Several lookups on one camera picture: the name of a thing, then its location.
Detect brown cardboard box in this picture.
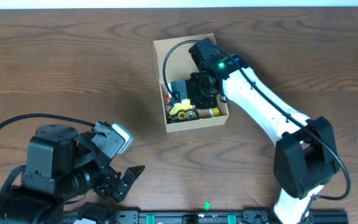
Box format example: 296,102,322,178
153,33,229,133

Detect clear yellow tape roll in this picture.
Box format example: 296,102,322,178
209,107,220,117

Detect yellow sticky note pad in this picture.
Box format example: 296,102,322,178
169,103,195,116

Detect correction tape dispenser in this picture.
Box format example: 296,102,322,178
171,110,199,122

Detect yellow highlighter blue cap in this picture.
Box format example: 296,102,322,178
181,99,191,105

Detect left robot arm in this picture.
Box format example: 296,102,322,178
0,121,145,223

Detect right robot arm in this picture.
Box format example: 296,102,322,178
166,54,342,223

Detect small green clip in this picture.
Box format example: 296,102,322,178
204,202,210,212

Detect black mounting rail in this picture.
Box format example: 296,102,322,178
63,202,349,224

